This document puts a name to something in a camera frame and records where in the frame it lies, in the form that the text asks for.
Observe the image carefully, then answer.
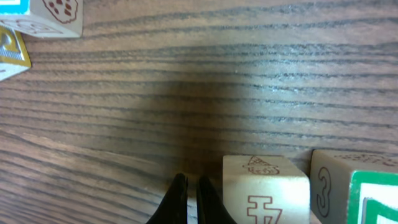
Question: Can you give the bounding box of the green 7 top block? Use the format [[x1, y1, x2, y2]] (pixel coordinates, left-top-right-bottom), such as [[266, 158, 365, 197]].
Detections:
[[310, 150, 397, 224]]

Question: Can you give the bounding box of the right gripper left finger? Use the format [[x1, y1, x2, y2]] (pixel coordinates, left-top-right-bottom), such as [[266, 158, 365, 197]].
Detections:
[[147, 173, 188, 224]]

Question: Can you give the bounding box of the wooden block with red print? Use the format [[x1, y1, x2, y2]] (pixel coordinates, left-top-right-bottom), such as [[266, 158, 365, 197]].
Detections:
[[223, 156, 310, 224]]

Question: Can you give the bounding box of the block with blue side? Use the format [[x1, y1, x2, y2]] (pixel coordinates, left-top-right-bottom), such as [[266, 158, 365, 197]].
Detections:
[[0, 26, 32, 81]]

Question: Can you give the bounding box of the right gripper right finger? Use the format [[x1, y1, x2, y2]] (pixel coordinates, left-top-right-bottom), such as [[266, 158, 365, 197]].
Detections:
[[197, 176, 237, 224]]

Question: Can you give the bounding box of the green 4 top block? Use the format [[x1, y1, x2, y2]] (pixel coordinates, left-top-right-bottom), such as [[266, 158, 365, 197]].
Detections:
[[1, 0, 83, 38]]

